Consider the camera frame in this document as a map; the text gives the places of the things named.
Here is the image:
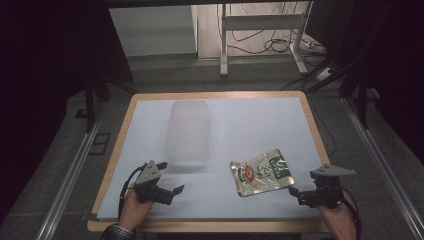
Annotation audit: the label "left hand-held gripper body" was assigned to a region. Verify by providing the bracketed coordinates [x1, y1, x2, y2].
[134, 160, 175, 206]

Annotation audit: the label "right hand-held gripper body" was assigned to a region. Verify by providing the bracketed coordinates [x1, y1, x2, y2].
[308, 163, 357, 210]

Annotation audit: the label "person's right hand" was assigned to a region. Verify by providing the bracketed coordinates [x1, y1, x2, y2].
[317, 191, 358, 240]

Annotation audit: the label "person's left hand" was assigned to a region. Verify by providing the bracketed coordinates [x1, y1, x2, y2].
[118, 185, 155, 232]

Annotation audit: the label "gold and green snack packet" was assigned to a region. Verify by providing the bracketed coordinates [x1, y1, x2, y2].
[229, 148, 296, 198]

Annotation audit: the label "clear plastic container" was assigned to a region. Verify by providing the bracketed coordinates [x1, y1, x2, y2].
[165, 99, 212, 167]

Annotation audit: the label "metal wrist watch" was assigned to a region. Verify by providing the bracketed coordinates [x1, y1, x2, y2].
[99, 223, 137, 240]

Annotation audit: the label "white table mat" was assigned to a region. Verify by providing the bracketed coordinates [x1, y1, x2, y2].
[96, 96, 323, 221]

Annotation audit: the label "black stand legs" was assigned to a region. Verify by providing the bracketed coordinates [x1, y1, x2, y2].
[305, 55, 382, 130]
[74, 74, 138, 134]

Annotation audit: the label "white power strip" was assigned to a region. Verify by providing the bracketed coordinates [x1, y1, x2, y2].
[314, 67, 333, 83]

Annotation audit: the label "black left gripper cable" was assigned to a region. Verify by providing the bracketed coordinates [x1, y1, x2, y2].
[117, 162, 148, 220]

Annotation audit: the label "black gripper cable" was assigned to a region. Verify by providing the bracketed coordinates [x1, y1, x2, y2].
[117, 162, 148, 220]
[340, 187, 363, 240]

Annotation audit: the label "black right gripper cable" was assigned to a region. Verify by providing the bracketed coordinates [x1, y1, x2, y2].
[340, 187, 363, 240]

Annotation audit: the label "thin black cable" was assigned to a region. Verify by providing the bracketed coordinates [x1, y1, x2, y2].
[308, 96, 337, 156]

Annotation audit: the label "aluminium floor rail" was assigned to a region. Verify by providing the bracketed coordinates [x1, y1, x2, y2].
[34, 108, 108, 240]
[342, 96, 424, 240]

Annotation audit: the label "white wall panel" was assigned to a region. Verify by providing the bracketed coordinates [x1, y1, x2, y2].
[109, 4, 198, 58]

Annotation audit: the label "black floor cables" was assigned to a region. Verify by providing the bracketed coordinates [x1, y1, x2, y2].
[229, 29, 328, 56]

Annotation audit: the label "white metal desk frame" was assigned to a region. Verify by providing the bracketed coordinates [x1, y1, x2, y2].
[218, 1, 314, 78]

